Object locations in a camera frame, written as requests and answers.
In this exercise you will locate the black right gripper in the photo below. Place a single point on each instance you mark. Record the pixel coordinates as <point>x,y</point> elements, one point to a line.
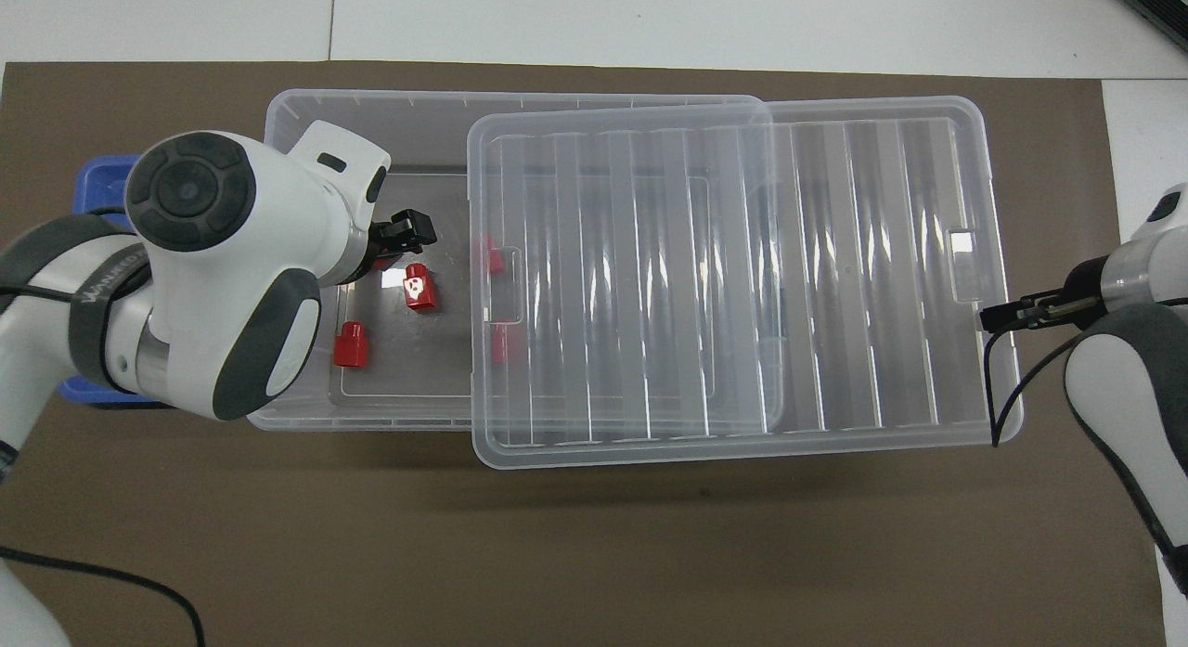
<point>1086,290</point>

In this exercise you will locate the red plastic block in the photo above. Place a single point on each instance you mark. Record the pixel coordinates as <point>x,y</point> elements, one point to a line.
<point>422,294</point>
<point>502,342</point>
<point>494,255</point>
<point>352,345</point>
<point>384,264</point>

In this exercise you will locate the clear plastic ribbed lid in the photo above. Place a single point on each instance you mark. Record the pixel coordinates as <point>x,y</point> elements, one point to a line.
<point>835,257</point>

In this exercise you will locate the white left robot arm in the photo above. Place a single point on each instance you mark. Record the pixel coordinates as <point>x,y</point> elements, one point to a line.
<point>232,257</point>

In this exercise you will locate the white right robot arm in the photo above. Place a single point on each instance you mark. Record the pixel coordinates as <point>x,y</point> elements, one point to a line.
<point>1132,387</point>

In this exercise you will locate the clear plastic storage box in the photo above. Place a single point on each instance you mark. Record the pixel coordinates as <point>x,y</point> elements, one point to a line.
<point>418,378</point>

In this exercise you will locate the blue plastic tray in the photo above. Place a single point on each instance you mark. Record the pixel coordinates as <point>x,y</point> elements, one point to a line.
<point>97,178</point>

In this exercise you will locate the black ridged device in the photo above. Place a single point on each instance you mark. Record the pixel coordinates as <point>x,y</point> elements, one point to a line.
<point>1160,11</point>

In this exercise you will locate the brown table mat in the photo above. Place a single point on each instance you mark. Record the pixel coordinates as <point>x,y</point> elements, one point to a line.
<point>557,554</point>

